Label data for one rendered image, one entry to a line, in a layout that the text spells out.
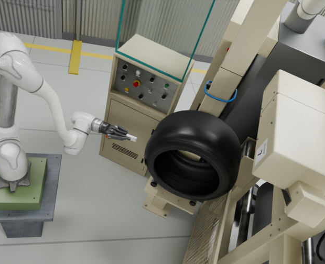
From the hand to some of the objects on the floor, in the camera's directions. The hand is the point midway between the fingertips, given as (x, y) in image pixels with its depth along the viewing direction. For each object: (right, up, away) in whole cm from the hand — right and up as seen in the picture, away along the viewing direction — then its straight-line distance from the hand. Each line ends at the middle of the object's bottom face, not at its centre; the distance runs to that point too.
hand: (131, 138), depth 162 cm
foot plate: (+16, -67, +101) cm, 122 cm away
